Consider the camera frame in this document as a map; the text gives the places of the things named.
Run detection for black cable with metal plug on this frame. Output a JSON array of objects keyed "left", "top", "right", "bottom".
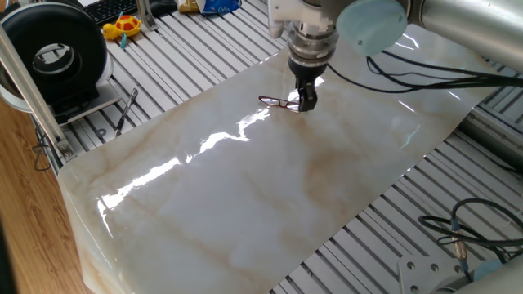
[{"left": 417, "top": 198, "right": 523, "bottom": 283}]

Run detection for metal corner bracket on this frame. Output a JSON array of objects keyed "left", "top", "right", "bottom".
[{"left": 56, "top": 138, "right": 78, "bottom": 163}]

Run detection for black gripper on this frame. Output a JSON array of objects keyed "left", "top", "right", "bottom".
[{"left": 288, "top": 57, "right": 329, "bottom": 114}]

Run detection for aluminium frame rail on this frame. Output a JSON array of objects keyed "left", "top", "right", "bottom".
[{"left": 0, "top": 26, "right": 70, "bottom": 158}]

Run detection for yellow snack bag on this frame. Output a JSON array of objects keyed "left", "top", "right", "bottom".
[{"left": 177, "top": 0, "right": 201, "bottom": 14}]

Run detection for silver metal stand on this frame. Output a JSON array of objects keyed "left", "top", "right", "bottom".
[{"left": 136, "top": 0, "right": 159, "bottom": 33}]

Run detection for black keyboard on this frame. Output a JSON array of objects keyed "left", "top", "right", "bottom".
[{"left": 83, "top": 0, "right": 140, "bottom": 25}]

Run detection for red frame glasses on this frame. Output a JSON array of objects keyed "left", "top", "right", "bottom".
[{"left": 258, "top": 95, "right": 302, "bottom": 113}]

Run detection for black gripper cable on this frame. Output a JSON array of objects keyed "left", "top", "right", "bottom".
[{"left": 326, "top": 48, "right": 523, "bottom": 94}]

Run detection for marble pattern table sheet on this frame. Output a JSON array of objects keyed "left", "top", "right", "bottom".
[{"left": 56, "top": 22, "right": 503, "bottom": 294}]

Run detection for blue white snack bag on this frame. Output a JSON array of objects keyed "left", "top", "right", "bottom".
[{"left": 195, "top": 0, "right": 242, "bottom": 16}]

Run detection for black ring shaped device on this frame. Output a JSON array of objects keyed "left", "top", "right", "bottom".
[{"left": 0, "top": 2, "right": 122, "bottom": 126}]

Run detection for black rounded object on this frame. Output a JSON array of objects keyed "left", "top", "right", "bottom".
[{"left": 149, "top": 0, "right": 179, "bottom": 18}]

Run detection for black pen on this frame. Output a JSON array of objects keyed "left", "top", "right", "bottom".
[{"left": 114, "top": 87, "right": 139, "bottom": 138}]

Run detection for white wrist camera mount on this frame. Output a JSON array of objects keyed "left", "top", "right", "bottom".
[{"left": 267, "top": 0, "right": 328, "bottom": 40}]

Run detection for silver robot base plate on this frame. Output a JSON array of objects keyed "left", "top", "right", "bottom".
[{"left": 396, "top": 253, "right": 465, "bottom": 294}]

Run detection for yellow turtle toy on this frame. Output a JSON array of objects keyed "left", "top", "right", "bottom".
[{"left": 101, "top": 11, "right": 143, "bottom": 50}]

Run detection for thin black cable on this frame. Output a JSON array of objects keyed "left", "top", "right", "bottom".
[{"left": 31, "top": 126, "right": 52, "bottom": 172}]

